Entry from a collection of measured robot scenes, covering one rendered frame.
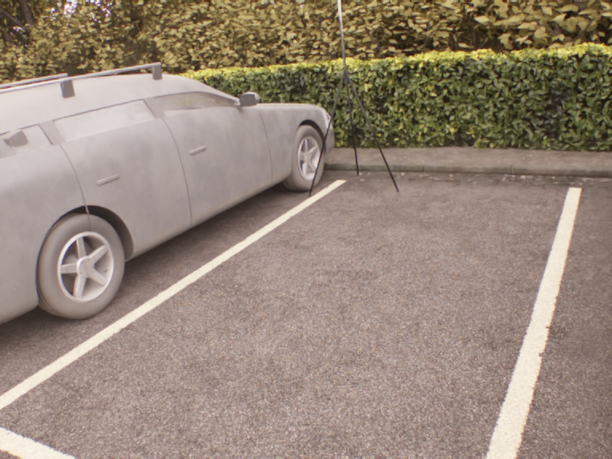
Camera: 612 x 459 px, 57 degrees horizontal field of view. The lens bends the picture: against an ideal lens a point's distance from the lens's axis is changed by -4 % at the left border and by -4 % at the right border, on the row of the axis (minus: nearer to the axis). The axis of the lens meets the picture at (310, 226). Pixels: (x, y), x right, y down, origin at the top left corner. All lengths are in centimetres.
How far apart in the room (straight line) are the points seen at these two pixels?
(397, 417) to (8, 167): 244
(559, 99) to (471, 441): 474
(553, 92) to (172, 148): 402
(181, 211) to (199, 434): 211
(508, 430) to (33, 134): 299
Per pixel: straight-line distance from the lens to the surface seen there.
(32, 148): 371
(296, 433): 255
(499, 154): 659
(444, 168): 629
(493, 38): 882
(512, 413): 262
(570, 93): 655
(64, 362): 351
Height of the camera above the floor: 157
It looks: 19 degrees down
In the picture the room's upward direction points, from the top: 6 degrees counter-clockwise
